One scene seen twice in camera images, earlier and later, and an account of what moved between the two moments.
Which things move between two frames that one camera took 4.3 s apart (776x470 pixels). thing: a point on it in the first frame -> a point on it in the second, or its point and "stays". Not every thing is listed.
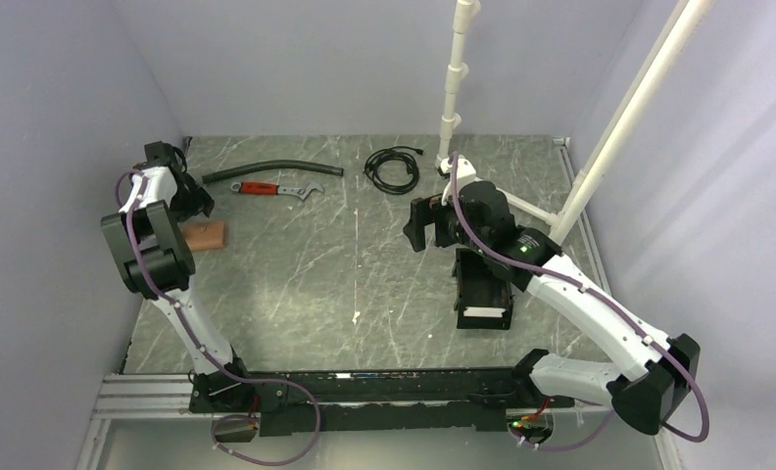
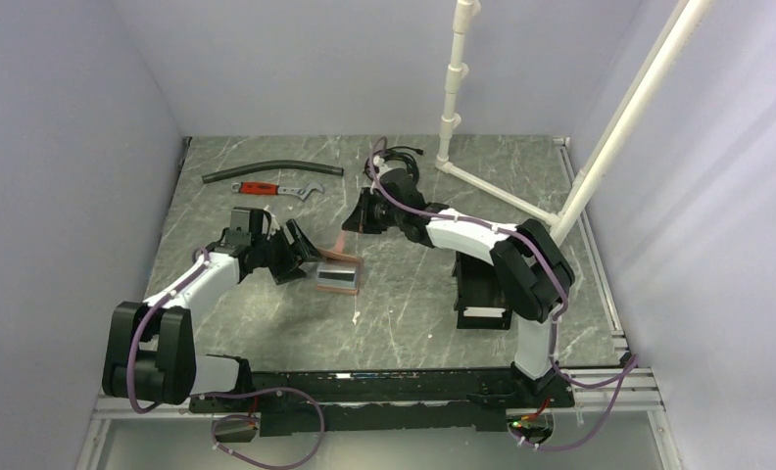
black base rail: [348, 403] stays
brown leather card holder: [207, 234] -> [323, 255]
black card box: [482, 295] stays
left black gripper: [199, 202] -> [288, 270]
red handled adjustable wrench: [269, 188] stays
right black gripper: [422, 213] -> [361, 219]
